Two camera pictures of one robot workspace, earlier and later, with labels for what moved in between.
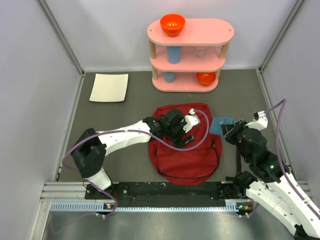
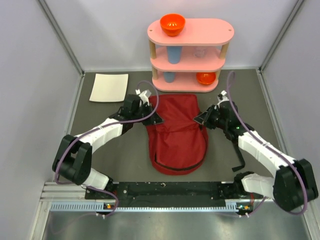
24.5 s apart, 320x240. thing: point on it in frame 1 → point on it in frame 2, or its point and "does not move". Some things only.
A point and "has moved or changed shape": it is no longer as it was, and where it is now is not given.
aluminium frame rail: [64, 192] does not move
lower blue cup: [169, 76] does not move
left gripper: [178, 142] → [155, 119]
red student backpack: [187, 167] has moved or changed shape
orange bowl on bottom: [206, 77] does not move
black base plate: [155, 194] does not move
